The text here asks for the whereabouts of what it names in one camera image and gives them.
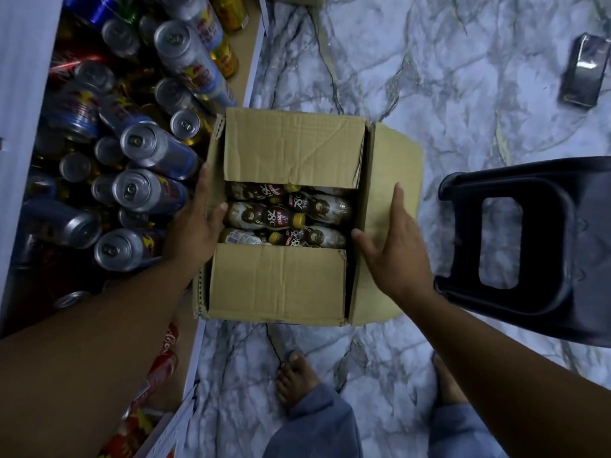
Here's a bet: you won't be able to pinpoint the row of silver cans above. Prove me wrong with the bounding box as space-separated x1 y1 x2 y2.
19 0 251 311

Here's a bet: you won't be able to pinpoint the black phone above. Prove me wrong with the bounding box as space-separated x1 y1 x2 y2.
558 33 611 111

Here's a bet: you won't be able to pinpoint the person's right forearm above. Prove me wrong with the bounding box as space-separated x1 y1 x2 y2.
405 286 611 458

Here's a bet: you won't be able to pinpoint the person's right hand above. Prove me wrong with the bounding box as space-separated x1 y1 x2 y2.
351 182 439 302

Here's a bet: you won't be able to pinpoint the black plastic stool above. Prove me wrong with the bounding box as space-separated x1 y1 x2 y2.
434 155 611 349

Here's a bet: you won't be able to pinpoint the person's grey trousers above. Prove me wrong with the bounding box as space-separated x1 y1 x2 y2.
262 381 512 458

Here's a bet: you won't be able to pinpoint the large red chips packet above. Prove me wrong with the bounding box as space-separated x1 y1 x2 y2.
132 324 183 406

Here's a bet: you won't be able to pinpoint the white metal shelving rack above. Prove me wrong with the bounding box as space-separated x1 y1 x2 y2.
0 0 278 458

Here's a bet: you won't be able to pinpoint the Kopiko bottles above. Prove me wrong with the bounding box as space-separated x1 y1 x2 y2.
221 181 356 249

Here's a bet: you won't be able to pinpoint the person's left hand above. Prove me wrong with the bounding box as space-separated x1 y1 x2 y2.
164 163 231 275

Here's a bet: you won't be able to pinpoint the brown cardboard box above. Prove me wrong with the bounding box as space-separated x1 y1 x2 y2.
193 106 426 327

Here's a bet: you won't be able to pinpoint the person's left forearm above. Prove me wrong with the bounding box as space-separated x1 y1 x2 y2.
0 257 197 458

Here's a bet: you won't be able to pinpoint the person's left foot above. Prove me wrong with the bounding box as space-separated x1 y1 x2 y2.
276 350 322 408

